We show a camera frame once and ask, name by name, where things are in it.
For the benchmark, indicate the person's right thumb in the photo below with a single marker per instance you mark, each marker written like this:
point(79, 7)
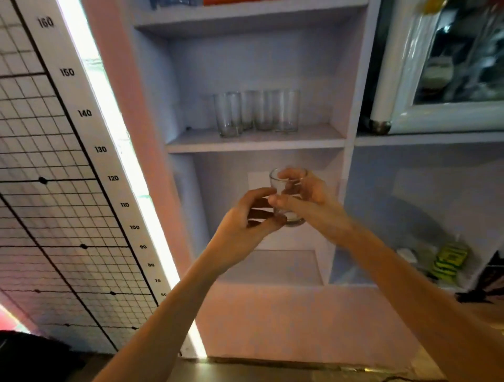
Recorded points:
point(285, 202)

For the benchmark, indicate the tall clear drinking glass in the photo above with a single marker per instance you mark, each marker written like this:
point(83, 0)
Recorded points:
point(287, 111)
point(264, 111)
point(228, 114)
point(247, 110)

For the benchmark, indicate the white glass-door fridge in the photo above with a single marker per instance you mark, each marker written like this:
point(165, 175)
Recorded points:
point(433, 117)

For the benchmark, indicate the grid chart with height scale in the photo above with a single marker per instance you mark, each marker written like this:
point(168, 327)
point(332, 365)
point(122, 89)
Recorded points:
point(59, 204)

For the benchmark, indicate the person's left hand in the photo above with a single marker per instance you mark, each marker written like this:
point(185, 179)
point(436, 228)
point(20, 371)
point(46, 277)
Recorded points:
point(230, 236)

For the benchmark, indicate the green and yellow packet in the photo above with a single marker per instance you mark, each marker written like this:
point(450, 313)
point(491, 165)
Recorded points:
point(451, 259)

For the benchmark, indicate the small white object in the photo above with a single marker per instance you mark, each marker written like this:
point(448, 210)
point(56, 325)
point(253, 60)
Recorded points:
point(407, 255)

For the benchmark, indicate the person's right forearm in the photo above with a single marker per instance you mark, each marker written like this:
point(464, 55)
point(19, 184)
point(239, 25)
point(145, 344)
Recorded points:
point(417, 299)

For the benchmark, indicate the white light strip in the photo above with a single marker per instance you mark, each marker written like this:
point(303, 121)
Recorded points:
point(118, 130)

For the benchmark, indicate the black spiky object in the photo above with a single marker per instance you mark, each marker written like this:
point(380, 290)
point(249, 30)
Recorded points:
point(486, 281)

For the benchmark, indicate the small clear drinking glass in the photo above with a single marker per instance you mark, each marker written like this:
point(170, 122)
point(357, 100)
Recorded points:
point(284, 188)

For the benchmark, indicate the person's right hand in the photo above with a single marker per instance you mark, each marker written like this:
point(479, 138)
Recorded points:
point(321, 206)

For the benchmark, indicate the white shelf unit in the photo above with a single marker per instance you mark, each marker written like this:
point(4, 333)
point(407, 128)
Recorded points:
point(256, 138)

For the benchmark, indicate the person's left forearm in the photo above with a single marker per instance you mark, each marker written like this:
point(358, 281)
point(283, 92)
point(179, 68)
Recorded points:
point(165, 322)

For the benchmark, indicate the person's left thumb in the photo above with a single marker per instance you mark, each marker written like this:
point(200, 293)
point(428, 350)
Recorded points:
point(269, 225)

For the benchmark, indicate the black bulky object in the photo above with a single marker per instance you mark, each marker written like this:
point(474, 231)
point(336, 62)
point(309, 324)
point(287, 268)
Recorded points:
point(35, 358)

